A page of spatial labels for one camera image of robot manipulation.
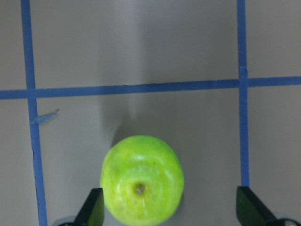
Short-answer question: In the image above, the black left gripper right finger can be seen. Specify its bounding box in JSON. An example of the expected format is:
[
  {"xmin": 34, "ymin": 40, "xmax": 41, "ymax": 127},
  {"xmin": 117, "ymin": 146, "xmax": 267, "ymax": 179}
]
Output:
[{"xmin": 236, "ymin": 186, "xmax": 277, "ymax": 226}]

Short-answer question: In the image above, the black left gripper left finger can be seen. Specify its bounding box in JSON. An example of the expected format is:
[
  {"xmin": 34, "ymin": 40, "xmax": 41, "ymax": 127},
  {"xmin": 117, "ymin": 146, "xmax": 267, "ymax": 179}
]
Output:
[{"xmin": 73, "ymin": 188, "xmax": 104, "ymax": 226}]

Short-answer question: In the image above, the green apple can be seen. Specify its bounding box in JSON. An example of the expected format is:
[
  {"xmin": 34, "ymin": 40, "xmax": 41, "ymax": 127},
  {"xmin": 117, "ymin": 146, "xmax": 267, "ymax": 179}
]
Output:
[{"xmin": 100, "ymin": 135, "xmax": 184, "ymax": 226}]

